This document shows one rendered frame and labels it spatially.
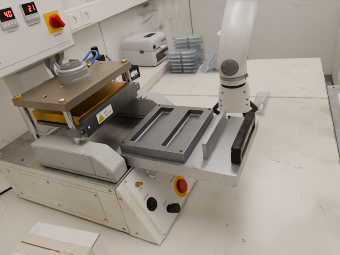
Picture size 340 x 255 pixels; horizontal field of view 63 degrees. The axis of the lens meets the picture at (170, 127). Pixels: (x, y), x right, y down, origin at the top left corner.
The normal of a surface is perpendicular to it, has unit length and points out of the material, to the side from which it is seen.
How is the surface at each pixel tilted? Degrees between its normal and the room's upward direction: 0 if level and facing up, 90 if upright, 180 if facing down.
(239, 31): 60
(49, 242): 1
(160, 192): 65
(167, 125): 0
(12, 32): 90
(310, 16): 90
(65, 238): 2
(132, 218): 90
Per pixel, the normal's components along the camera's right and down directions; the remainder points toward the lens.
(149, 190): 0.74, -0.26
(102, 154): 0.46, -0.58
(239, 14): -0.14, -0.25
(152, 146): -0.15, -0.84
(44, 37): 0.89, 0.11
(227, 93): -0.33, 0.52
